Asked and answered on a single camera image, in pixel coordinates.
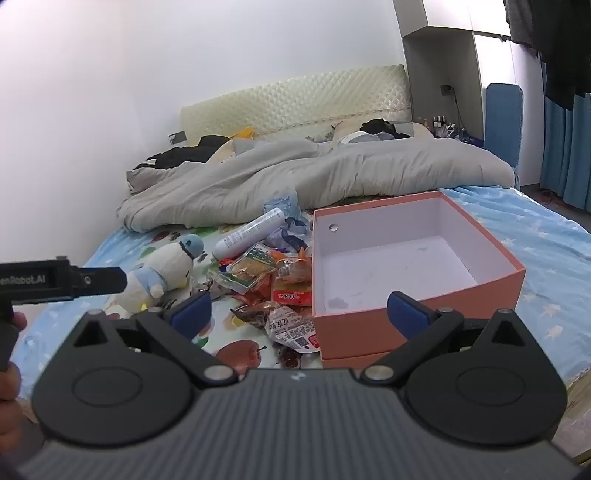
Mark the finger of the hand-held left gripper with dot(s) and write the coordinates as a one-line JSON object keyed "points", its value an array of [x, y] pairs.
{"points": [[104, 279]]}

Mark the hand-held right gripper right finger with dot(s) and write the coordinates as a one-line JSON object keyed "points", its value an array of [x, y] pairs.
{"points": [[408, 316]]}

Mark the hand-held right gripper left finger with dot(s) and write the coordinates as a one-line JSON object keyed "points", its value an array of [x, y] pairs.
{"points": [[191, 316]]}

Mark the pink cardboard box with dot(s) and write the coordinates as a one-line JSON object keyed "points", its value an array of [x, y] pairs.
{"points": [[392, 258], [351, 362]]}

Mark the black yellow candy wrapper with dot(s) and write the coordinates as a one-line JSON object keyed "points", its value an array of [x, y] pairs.
{"points": [[251, 316]]}

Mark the orange-red snack packet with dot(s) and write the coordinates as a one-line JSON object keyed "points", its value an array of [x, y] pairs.
{"points": [[257, 294]]}

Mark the clear dried tofu packet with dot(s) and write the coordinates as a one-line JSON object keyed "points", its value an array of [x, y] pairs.
{"points": [[249, 270]]}

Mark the grey snack packet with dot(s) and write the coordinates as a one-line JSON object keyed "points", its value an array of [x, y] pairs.
{"points": [[291, 330]]}

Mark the person's left hand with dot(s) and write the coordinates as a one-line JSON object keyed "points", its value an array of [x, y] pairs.
{"points": [[9, 383]]}

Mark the plush penguin toy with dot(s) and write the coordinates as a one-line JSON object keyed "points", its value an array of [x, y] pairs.
{"points": [[161, 272]]}

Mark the white spray bottle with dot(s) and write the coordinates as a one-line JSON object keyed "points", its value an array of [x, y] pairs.
{"points": [[247, 233]]}

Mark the red flat snack packet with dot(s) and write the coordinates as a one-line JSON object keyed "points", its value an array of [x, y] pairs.
{"points": [[293, 295]]}

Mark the orange clear snack packet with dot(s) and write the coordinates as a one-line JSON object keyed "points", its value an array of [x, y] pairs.
{"points": [[294, 269]]}

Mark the light blue plastic bag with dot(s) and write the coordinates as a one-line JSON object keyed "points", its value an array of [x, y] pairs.
{"points": [[281, 203]]}

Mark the black clothes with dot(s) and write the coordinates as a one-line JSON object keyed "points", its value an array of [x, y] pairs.
{"points": [[180, 154]]}

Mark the grey duvet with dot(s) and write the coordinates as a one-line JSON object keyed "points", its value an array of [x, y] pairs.
{"points": [[300, 175]]}

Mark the beige pillow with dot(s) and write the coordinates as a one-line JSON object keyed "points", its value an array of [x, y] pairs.
{"points": [[415, 131]]}

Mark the black garment on pillow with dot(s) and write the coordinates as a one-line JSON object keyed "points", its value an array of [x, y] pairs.
{"points": [[383, 127]]}

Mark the small cosmetic bottles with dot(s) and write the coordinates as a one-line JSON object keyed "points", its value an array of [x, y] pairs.
{"points": [[443, 122]]}

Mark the blue chair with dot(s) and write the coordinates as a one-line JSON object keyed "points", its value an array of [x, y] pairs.
{"points": [[503, 124]]}

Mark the blue curtain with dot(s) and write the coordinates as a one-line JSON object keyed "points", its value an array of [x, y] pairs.
{"points": [[565, 152]]}

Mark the cream quilted headboard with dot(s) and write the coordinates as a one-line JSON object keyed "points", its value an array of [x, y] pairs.
{"points": [[300, 101]]}

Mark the white wardrobe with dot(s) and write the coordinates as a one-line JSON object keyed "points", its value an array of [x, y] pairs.
{"points": [[438, 50]]}

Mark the hanging dark clothes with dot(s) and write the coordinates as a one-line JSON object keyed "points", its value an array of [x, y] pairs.
{"points": [[558, 41]]}

